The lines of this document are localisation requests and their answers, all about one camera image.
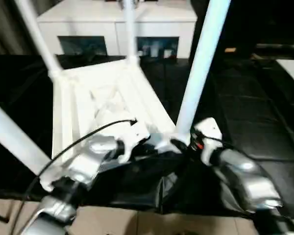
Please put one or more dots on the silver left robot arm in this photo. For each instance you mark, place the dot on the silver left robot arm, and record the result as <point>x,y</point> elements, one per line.
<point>88,161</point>

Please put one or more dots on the white cabinet with glass doors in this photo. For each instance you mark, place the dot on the white cabinet with glass doors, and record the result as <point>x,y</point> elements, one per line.
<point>88,27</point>

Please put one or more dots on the white plastic table top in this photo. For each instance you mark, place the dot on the white plastic table top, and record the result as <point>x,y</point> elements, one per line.
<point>76,102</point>

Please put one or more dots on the brown low console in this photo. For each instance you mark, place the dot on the brown low console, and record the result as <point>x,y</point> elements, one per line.
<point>279,46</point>

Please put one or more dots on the black tripod stand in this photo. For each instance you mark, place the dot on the black tripod stand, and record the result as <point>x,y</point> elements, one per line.
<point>0,218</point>

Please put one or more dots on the white plastic table leg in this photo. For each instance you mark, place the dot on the white plastic table leg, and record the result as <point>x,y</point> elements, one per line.
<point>129,29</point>
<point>203,61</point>
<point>9,137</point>
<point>39,36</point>

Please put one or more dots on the black mat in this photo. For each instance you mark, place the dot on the black mat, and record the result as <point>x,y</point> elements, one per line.
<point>247,110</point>

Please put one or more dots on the grey curtain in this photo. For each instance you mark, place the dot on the grey curtain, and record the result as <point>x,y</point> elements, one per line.
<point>9,27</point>

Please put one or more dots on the black speaker with yellow label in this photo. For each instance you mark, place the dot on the black speaker with yellow label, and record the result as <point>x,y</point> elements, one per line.
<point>229,50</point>

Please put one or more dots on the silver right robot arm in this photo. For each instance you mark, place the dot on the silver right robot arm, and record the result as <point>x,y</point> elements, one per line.
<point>254,181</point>

